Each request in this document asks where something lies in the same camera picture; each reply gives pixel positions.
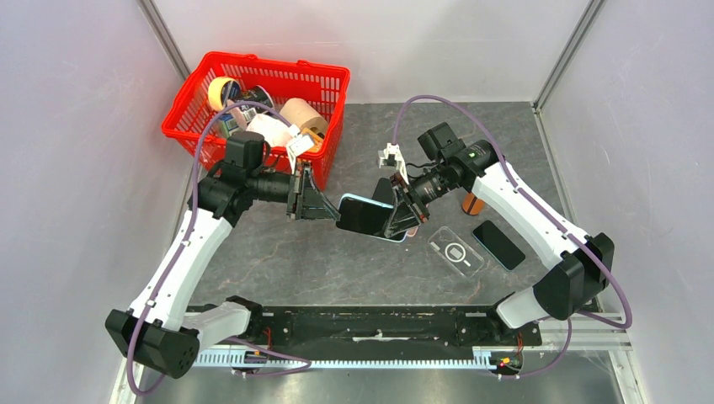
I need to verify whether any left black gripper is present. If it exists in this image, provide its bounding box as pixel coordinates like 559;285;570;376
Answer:
248;161;339;221

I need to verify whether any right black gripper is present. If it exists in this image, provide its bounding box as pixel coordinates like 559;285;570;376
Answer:
384;162;459;237

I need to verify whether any clear phone case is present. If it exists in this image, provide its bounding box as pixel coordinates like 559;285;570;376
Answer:
428;226;484;278

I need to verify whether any black phone teal edge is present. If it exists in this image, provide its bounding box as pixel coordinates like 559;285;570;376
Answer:
472;221;525;271

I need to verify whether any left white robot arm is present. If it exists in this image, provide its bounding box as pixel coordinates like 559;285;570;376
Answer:
105;131;339;379

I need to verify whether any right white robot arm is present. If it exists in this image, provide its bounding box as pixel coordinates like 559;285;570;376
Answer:
383;123;615;344

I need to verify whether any orange small box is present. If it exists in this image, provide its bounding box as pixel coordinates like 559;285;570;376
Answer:
301;128;323;153

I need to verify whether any orange bottle blue cap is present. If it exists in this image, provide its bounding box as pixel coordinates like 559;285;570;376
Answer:
461;193;487;216

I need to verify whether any white paper roll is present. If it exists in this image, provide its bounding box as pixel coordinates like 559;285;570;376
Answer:
247;114;300;147

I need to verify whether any beige tape roll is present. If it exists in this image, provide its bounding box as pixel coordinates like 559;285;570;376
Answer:
280;98;328;138

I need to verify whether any blue small box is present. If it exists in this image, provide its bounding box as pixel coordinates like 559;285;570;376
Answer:
214;114;241;139

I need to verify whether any dark printed can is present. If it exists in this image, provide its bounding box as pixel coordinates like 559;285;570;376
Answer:
224;86;274;129

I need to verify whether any yellow tape roll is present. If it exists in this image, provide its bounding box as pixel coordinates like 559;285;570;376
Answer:
207;76;242;112

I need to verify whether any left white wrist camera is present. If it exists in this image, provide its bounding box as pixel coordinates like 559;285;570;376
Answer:
286;134;315;173

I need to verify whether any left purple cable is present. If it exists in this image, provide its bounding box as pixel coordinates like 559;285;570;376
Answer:
125;100;312;397

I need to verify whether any purple cable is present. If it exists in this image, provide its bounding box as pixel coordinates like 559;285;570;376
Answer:
125;100;312;397
391;94;634;380

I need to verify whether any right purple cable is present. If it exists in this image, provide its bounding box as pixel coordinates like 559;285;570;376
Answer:
391;94;634;380

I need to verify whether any white toothed cable duct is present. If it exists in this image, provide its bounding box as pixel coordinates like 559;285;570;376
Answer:
194;347;498;370

